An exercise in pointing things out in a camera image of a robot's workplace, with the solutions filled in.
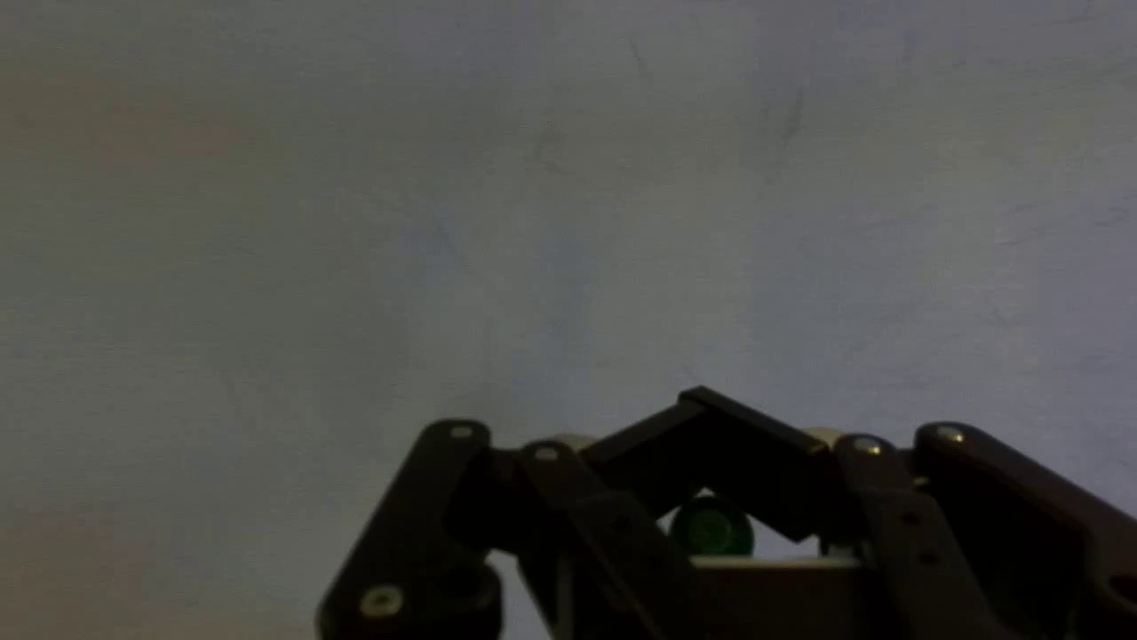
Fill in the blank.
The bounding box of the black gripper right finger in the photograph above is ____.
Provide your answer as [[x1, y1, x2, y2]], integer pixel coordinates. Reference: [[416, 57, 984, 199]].
[[679, 384, 1137, 640]]

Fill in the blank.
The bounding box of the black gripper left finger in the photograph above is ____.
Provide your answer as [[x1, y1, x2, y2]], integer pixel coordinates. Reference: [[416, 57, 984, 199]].
[[313, 384, 715, 640]]

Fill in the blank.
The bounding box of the green marker pen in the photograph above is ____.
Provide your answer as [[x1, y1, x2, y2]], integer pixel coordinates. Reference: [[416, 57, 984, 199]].
[[667, 491, 757, 562]]

